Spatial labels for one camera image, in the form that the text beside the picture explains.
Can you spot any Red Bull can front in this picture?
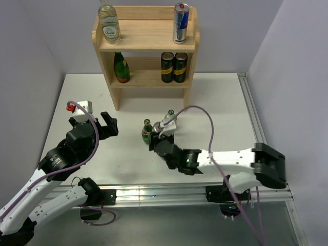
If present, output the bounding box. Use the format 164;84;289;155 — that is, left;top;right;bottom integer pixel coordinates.
153;121;163;133

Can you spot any red bull can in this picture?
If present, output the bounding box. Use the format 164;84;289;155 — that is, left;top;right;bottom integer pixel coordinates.
153;121;163;133
173;3;190;44

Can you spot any green perrier bottle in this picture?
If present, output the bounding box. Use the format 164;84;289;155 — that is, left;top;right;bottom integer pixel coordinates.
141;118;153;144
114;52;130;84

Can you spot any clear bottle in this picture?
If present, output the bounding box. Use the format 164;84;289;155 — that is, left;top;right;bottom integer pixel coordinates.
163;109;177;122
98;0;120;44

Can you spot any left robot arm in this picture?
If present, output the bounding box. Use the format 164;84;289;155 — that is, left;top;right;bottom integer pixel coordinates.
1;112;118;245

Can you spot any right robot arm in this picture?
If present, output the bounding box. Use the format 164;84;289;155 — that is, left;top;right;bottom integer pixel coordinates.
149;133;287;200

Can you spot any wooden two-tier shelf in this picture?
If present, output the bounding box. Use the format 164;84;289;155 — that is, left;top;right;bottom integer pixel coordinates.
92;6;200;110

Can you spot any left black yellow can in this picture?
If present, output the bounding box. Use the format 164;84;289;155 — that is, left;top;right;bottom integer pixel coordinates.
161;52;174;83

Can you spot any black yellow can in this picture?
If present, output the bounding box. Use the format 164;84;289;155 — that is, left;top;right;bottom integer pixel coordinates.
161;52;174;83
174;53;188;83

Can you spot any right black yellow can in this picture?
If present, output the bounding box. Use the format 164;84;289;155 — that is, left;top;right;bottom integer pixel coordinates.
174;53;188;83

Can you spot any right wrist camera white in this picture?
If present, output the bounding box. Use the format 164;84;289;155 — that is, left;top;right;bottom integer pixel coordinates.
159;119;177;137

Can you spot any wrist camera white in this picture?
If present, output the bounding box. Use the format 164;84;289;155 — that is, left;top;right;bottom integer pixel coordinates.
159;119;177;137
66;100;95;123

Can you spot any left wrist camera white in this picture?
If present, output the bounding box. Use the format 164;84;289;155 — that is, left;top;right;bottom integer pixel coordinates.
66;100;95;123

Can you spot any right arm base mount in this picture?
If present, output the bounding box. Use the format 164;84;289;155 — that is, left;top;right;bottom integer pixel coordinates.
206;185;240;219

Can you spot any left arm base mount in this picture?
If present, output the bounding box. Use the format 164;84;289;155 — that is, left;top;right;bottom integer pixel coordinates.
80;189;116;221

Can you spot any aluminium right rail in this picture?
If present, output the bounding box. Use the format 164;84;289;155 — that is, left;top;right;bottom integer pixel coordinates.
237;73;276;182

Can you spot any aluminium rail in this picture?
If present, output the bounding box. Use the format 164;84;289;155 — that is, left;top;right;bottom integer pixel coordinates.
237;73;276;182
41;182;294;208

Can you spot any aluminium front rail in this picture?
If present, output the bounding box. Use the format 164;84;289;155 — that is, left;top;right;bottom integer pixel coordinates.
41;182;294;208

